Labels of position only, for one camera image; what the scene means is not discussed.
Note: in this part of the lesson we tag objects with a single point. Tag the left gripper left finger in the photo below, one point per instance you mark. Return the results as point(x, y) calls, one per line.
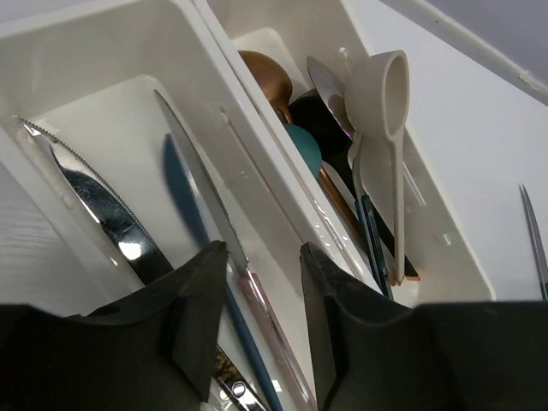
point(151, 350)

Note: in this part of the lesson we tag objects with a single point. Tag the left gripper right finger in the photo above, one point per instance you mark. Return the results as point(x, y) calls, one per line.
point(371, 353)

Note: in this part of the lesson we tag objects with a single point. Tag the steel knife dark handle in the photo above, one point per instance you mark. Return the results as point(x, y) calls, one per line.
point(129, 236)

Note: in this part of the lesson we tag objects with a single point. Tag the steel knife pink handle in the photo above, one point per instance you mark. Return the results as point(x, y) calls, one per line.
point(253, 293)

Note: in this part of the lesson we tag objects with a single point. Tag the blue plastic knife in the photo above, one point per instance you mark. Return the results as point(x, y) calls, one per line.
point(187, 179)

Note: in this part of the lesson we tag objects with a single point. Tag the steel knife teal handle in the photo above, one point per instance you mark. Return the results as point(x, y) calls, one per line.
point(536, 241)

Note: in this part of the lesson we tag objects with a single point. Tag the black spoon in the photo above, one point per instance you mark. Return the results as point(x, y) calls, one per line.
point(310, 113)

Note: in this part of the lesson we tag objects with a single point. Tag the teal plastic spoon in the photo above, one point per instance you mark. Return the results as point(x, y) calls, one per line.
point(307, 146)

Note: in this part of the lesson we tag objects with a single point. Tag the beige plastic spoon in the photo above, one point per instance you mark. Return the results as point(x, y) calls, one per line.
point(377, 97)

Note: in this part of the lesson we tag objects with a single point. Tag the steel spoon teal handle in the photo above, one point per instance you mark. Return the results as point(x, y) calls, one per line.
point(330, 90)

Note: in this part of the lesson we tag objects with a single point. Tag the copper spoon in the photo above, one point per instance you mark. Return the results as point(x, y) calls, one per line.
point(277, 87)

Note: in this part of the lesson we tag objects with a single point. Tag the white container left compartment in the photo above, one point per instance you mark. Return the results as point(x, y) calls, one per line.
point(91, 75)

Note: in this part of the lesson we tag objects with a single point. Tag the aluminium rail back edge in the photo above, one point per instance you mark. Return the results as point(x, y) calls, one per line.
point(507, 37)

